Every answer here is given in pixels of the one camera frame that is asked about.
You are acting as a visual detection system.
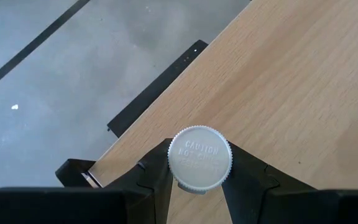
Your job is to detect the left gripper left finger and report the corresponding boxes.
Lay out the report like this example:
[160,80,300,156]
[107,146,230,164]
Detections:
[104,139,174,224]

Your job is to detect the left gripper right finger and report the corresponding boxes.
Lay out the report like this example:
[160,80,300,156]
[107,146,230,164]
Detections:
[221,141,316,224]

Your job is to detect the wooden shelf black metal legs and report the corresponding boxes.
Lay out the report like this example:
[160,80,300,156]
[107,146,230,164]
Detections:
[54,0,358,224]

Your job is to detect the black aluminium table frame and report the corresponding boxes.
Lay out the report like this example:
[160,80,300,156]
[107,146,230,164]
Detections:
[106,39,209,138]

